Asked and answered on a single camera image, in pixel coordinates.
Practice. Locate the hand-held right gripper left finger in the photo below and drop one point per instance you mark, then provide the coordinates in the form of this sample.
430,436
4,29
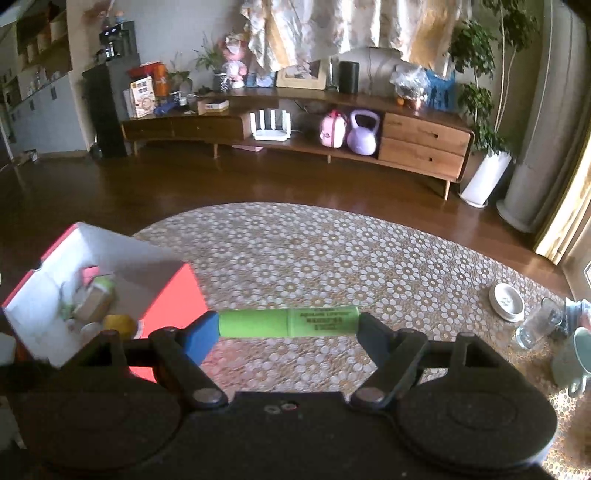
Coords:
201,339

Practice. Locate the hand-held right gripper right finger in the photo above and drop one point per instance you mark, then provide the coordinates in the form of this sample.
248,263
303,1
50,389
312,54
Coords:
371,334

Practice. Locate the red cardboard box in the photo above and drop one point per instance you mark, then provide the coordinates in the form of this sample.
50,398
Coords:
171,295

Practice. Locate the green tube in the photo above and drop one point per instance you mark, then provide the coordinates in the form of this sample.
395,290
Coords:
277,322

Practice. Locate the yellow small packet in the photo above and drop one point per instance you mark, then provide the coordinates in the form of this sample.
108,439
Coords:
120,325

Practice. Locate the green lidded jar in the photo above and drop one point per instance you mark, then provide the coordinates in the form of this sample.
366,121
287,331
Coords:
92,302

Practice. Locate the pink white tube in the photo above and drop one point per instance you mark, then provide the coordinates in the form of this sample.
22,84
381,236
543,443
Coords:
90,274

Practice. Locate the floral lace tablecloth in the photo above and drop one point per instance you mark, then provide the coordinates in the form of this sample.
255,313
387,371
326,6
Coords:
323,258

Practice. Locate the white round dish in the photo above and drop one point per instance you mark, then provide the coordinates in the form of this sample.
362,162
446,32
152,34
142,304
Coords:
507,300

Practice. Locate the clear drinking glass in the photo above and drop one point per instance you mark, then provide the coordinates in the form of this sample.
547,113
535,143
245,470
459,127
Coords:
535,325

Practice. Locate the wooden cabinet drawer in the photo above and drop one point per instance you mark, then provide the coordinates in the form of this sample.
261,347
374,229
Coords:
425,134
420,159

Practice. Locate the white planter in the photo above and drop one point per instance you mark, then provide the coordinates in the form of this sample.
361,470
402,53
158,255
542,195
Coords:
485,177

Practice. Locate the purple kettlebell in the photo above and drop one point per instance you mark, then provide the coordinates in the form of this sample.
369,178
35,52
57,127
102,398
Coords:
361,138

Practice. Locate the pale green mug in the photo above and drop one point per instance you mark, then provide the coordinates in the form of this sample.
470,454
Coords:
570,364

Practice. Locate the pink toy suitcase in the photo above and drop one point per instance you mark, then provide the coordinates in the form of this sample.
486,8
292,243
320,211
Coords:
333,130

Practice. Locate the wooden television cabinet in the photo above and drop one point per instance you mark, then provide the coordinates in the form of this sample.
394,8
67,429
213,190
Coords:
203,127

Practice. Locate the white router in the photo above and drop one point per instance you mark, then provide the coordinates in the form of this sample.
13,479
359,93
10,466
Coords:
270,135

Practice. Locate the yellow curtain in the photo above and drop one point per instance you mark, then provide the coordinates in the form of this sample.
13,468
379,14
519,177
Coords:
563,221

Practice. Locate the small blue toy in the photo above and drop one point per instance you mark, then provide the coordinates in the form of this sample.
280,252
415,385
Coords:
165,108

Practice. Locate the small white box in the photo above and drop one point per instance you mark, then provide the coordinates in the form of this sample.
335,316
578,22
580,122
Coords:
214,106

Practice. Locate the black tall cabinet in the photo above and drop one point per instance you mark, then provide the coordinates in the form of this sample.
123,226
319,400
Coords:
106,110

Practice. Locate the printed snack box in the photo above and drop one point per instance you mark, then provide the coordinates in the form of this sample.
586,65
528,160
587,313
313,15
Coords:
142,97

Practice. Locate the blue bag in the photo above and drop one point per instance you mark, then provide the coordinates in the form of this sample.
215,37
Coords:
441,92

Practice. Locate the clear plastic bag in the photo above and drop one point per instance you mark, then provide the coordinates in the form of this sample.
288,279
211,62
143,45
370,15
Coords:
408,83

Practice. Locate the tall green plant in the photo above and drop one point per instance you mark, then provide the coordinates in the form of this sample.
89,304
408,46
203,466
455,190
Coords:
475,101

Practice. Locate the small potted plant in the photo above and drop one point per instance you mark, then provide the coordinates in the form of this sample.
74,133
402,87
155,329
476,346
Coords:
220,82

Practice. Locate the black cylinder speaker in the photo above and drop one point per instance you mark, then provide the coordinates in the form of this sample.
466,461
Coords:
349,77

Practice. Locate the grey standing air conditioner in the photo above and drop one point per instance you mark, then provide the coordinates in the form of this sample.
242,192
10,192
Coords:
540,138

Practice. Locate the small leafy plant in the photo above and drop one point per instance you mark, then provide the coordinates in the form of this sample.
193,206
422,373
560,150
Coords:
182,81

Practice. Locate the orange box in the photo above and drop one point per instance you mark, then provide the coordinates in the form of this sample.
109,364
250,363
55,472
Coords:
160,78

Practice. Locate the grey storage cabinet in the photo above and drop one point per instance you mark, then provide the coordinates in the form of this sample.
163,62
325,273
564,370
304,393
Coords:
51,120

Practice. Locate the pink doll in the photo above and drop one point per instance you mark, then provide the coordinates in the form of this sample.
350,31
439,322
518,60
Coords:
236,64

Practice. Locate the black coffee machine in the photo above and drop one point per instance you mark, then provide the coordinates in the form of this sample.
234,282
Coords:
115,41

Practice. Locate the patterned draped cloth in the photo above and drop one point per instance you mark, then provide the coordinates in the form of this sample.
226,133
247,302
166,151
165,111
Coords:
323,27

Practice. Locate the wooden photo frame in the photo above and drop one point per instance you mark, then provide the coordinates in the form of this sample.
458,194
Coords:
300,83

